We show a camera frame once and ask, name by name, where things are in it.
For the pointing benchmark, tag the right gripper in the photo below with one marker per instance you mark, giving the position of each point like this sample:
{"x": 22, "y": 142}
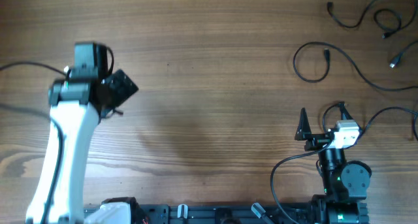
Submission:
{"x": 304, "y": 133}

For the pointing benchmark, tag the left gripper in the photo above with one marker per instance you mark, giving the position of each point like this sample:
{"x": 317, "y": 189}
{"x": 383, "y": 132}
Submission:
{"x": 124, "y": 85}

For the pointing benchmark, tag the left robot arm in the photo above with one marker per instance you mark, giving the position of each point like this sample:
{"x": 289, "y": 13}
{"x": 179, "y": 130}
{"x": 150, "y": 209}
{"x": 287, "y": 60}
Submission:
{"x": 90, "y": 91}

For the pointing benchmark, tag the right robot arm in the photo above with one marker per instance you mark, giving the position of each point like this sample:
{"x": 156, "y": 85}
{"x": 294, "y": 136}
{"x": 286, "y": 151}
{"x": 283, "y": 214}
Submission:
{"x": 345, "y": 182}

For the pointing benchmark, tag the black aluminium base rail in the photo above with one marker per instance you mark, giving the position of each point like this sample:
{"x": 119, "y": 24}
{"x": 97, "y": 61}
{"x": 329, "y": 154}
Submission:
{"x": 298, "y": 212}

